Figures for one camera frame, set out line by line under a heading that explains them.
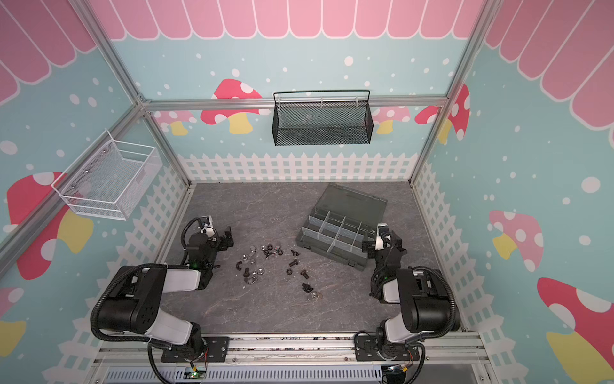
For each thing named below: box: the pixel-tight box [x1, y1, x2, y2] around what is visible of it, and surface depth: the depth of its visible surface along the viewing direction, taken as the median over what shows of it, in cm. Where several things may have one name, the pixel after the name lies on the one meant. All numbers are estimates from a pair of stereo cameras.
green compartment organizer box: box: [295, 183, 388, 272], surface depth 102 cm
